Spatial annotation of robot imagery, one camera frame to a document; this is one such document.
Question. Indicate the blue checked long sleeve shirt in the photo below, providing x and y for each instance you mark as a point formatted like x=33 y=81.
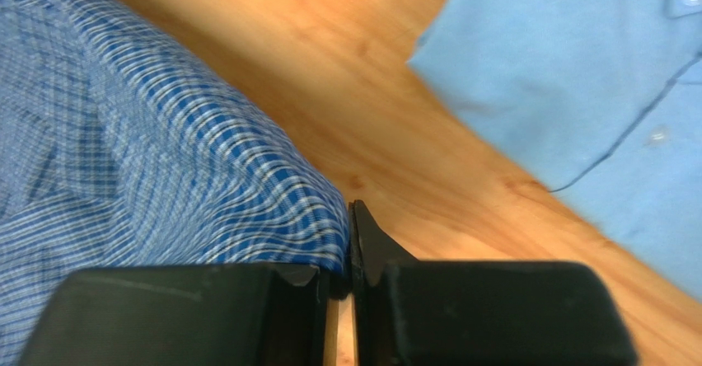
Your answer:
x=121 y=148

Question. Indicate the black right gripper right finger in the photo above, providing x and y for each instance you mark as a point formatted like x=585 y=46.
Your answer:
x=477 y=312

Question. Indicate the folded light blue shirt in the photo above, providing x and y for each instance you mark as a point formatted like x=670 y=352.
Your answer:
x=600 y=100

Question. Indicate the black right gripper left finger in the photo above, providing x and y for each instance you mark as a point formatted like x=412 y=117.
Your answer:
x=237 y=314

